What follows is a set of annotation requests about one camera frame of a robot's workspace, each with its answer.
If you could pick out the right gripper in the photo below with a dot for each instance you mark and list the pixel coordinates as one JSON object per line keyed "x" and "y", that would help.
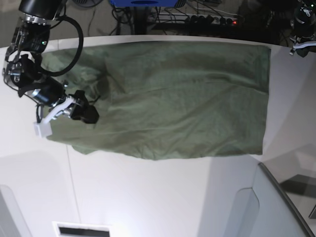
{"x": 51, "y": 93}

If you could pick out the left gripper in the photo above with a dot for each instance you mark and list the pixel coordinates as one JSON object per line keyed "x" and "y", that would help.
{"x": 302, "y": 46}

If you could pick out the green t-shirt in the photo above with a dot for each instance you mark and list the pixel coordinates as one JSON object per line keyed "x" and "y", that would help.
{"x": 170, "y": 99}

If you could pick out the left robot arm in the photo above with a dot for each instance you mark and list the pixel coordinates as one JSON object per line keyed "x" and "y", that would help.
{"x": 303, "y": 34}

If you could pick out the blue box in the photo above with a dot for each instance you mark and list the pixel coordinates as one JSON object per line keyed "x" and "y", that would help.
{"x": 143, "y": 3}

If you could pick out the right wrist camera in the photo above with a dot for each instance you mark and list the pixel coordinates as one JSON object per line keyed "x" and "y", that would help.
{"x": 42, "y": 130}

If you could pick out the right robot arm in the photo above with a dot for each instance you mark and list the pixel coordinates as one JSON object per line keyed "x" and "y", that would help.
{"x": 22, "y": 70}

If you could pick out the black power strip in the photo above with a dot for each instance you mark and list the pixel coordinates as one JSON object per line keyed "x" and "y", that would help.
{"x": 191, "y": 18}

